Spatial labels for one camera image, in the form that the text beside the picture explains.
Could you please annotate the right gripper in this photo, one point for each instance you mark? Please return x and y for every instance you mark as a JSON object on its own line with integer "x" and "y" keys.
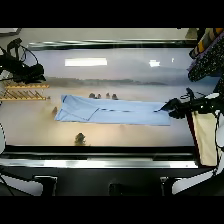
{"x": 178, "y": 108}

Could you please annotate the light blue shirt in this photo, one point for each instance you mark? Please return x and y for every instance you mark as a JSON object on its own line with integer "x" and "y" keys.
{"x": 113, "y": 113}

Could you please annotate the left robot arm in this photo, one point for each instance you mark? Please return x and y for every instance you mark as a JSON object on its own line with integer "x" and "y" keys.
{"x": 20, "y": 71}

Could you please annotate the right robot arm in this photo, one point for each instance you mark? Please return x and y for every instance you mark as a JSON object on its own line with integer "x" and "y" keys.
{"x": 206, "y": 105}

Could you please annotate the brown clothes hanger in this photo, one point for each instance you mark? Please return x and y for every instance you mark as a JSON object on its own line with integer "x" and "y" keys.
{"x": 26, "y": 86}
{"x": 23, "y": 95}

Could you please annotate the beige garment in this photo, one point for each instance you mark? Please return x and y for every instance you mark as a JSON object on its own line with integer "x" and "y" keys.
{"x": 206, "y": 138}

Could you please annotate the dark dotted garment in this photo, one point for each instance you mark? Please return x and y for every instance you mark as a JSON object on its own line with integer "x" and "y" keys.
{"x": 208, "y": 65}

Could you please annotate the yellow striped garment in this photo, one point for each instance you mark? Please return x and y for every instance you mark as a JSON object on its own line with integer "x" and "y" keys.
{"x": 206, "y": 40}

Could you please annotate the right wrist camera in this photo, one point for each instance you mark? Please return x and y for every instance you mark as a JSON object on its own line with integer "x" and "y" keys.
{"x": 190, "y": 94}

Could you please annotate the silver frame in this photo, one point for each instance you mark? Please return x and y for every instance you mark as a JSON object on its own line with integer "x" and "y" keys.
{"x": 100, "y": 164}

